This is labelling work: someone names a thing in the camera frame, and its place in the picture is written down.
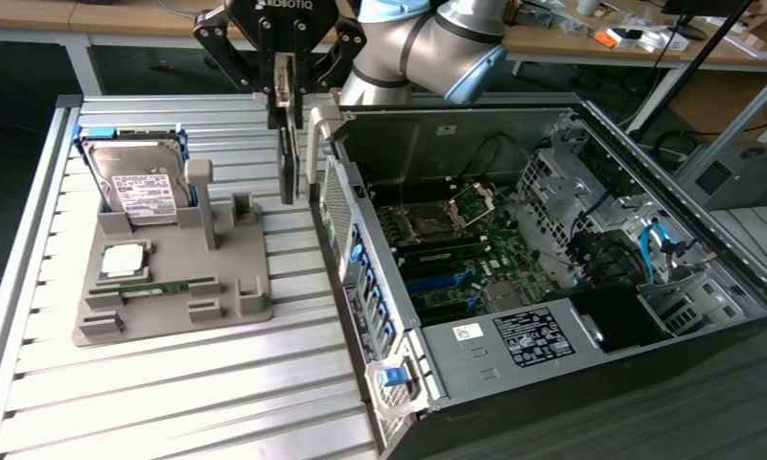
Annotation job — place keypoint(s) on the grey electronics box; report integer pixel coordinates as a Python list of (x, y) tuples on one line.
[(536, 14)]

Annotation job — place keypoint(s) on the silver CPU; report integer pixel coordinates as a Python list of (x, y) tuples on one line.
[(122, 261)]

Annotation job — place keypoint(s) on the silver hard disk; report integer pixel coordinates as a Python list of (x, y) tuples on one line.
[(137, 167)]

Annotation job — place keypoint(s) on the blue expansion slot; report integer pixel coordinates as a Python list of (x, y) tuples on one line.
[(435, 283)]

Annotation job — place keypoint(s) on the wooden desk white frame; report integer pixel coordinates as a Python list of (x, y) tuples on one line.
[(575, 45), (38, 14)]

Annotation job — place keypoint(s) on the dark grey computer tower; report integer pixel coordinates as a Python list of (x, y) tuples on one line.
[(754, 182)]

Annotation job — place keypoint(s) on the open black PC case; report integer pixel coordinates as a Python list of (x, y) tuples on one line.
[(614, 407)]

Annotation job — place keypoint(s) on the aluminium profile frame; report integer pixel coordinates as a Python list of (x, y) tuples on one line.
[(760, 100)]

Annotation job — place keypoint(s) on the open metal socket cover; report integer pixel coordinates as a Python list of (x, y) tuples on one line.
[(471, 201)]

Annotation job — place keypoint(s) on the white flat packet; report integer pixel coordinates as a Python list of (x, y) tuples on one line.
[(662, 43)]

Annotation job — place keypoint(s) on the silver perforated drive cage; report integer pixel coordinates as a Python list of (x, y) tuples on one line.
[(550, 191)]

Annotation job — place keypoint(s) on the graphics card with silver bracket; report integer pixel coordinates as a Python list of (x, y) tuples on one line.
[(291, 163)]

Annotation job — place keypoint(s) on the installed RAM module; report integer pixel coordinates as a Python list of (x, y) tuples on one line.
[(440, 256)]

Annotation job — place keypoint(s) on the black monitor stand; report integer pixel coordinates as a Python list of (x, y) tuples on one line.
[(694, 31)]

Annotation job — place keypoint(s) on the beige case corner bracket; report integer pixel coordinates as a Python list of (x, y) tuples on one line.
[(324, 122)]

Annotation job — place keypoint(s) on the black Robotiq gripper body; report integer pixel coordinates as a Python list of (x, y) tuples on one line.
[(287, 24)]

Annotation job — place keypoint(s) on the grey power supply unit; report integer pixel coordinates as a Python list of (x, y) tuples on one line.
[(472, 364)]

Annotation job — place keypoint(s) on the black slanted stand pole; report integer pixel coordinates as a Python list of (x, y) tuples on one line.
[(694, 67)]

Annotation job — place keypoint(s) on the blue case latch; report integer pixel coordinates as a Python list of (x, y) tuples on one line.
[(392, 376)]

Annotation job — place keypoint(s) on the small orange box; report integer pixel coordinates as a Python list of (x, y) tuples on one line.
[(607, 38)]

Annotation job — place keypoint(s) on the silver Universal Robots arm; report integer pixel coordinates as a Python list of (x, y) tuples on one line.
[(447, 33)]

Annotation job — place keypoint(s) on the green Dell motherboard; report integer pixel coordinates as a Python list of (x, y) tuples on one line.
[(517, 249)]

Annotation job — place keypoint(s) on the green RAM stick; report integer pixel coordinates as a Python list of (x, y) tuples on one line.
[(156, 287)]

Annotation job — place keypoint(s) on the small black white box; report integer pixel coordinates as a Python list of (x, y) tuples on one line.
[(630, 36)]

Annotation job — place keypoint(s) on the silver chipset heatsink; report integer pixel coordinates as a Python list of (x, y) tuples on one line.
[(505, 295)]

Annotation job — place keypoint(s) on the thin socket locking lever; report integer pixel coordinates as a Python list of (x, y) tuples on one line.
[(400, 194)]

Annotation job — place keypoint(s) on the CPU socket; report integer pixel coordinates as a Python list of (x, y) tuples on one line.
[(429, 224)]

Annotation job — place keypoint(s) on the silver slotted disk bay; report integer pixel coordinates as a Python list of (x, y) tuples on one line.
[(683, 306)]

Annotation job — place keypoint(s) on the grey parts rack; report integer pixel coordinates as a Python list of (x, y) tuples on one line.
[(178, 287)]

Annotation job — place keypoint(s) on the blue disk carrier bracket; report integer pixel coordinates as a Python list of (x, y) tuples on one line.
[(98, 131)]

